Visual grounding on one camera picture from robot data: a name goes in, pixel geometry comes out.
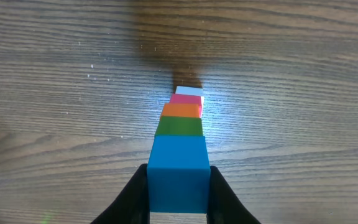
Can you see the red cube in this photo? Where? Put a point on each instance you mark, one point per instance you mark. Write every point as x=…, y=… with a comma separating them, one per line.
x=185, y=99

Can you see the orange cube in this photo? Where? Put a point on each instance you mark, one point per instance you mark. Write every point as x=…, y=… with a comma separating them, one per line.
x=180, y=110

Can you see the white cube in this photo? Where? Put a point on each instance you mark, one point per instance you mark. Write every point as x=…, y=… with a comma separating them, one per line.
x=190, y=90

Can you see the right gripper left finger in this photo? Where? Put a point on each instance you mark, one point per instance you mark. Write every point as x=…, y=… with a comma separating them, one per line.
x=132, y=199

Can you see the green cube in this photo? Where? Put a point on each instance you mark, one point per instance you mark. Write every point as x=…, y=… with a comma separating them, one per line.
x=179, y=126

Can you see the blue cube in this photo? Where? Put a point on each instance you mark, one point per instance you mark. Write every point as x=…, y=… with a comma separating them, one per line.
x=179, y=174

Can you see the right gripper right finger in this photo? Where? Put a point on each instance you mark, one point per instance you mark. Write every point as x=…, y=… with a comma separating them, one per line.
x=221, y=202

